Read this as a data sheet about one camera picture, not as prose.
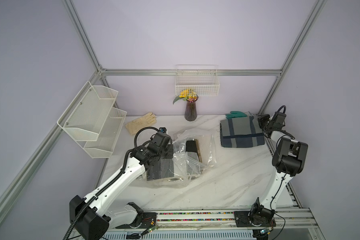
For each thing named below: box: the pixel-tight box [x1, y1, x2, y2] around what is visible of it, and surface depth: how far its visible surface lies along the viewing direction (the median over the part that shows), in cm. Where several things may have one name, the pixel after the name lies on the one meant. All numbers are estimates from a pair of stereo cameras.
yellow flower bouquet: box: [173, 89, 199, 105], surface depth 102 cm
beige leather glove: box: [125, 112, 157, 135], surface depth 118 cm
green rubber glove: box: [225, 111, 248, 119], surface depth 125 cm
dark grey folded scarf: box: [146, 158, 174, 181], surface depth 80 cm
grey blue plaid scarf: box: [220, 111, 265, 148], surface depth 105 cm
